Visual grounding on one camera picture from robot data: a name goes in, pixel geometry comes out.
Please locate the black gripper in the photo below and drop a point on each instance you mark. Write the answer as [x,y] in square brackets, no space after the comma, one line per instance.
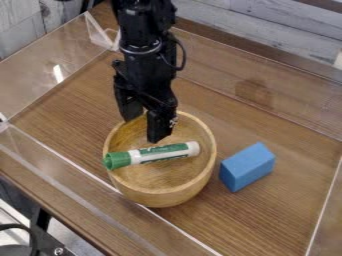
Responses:
[142,86]

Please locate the green and white marker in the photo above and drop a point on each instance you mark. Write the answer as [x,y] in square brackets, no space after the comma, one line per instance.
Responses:
[115,160]

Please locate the brown wooden bowl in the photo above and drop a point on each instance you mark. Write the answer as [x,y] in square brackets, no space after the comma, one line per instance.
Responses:
[169,182]

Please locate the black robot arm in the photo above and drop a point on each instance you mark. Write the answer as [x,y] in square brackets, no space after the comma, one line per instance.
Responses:
[144,22]

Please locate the blue foam block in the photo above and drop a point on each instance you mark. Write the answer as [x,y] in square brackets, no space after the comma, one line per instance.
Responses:
[246,166]

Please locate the clear acrylic tray wall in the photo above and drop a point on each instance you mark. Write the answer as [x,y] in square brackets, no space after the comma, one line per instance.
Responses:
[253,94]

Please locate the black table leg bracket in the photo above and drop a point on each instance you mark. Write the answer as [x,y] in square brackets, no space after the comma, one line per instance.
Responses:
[48,245]

